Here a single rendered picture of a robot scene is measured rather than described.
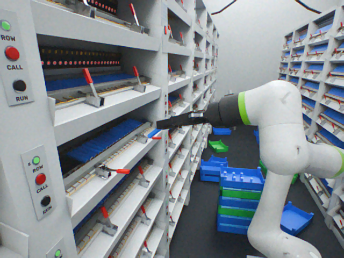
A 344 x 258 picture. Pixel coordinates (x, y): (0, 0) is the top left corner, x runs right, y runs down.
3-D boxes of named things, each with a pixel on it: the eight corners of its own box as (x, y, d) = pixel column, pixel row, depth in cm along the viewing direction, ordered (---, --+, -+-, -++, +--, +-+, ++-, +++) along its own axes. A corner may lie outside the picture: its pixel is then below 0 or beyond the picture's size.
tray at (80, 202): (159, 138, 100) (165, 120, 96) (69, 234, 44) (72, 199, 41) (122, 124, 103) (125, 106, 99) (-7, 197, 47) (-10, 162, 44)
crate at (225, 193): (257, 185, 166) (258, 176, 163) (263, 200, 147) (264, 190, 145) (219, 181, 171) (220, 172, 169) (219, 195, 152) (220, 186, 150)
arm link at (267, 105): (299, 85, 57) (295, 66, 48) (307, 129, 54) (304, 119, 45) (247, 97, 64) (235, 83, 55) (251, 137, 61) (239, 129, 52)
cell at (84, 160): (70, 155, 61) (89, 163, 60) (65, 158, 59) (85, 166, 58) (70, 150, 60) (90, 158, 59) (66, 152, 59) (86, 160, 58)
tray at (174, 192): (187, 174, 182) (192, 161, 177) (166, 223, 127) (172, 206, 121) (165, 166, 185) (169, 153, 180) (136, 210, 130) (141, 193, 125)
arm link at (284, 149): (300, 145, 76) (338, 140, 68) (305, 177, 73) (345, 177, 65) (248, 129, 53) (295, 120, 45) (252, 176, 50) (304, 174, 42)
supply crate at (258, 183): (258, 176, 163) (260, 166, 161) (264, 190, 145) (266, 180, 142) (220, 172, 169) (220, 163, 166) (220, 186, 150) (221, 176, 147)
